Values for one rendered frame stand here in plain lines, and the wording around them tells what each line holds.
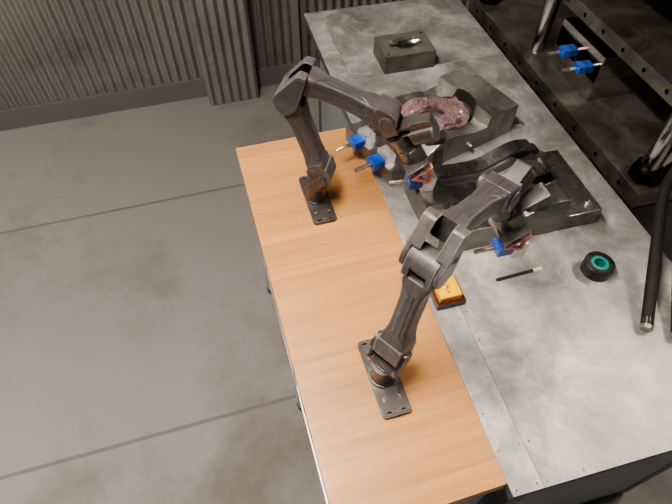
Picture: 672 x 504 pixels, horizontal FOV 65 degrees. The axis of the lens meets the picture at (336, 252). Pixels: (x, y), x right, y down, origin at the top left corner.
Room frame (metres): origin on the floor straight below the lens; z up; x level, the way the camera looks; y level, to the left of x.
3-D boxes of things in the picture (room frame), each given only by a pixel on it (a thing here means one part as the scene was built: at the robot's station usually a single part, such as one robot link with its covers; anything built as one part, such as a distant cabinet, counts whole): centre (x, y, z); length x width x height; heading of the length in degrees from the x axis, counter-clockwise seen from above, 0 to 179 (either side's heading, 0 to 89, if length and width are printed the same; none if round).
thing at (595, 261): (0.84, -0.71, 0.82); 0.08 x 0.08 x 0.04
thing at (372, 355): (0.53, -0.12, 0.90); 0.09 x 0.06 x 0.06; 48
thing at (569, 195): (1.07, -0.48, 0.87); 0.50 x 0.26 x 0.14; 105
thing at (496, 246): (0.81, -0.41, 0.94); 0.13 x 0.05 x 0.05; 105
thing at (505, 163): (1.08, -0.47, 0.92); 0.35 x 0.16 x 0.09; 105
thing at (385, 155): (1.20, -0.11, 0.86); 0.13 x 0.05 x 0.05; 122
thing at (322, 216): (1.10, 0.06, 0.84); 0.20 x 0.07 x 0.08; 17
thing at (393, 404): (0.52, -0.11, 0.84); 0.20 x 0.07 x 0.08; 17
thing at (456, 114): (1.39, -0.31, 0.90); 0.26 x 0.18 x 0.08; 122
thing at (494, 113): (1.39, -0.31, 0.86); 0.50 x 0.26 x 0.11; 122
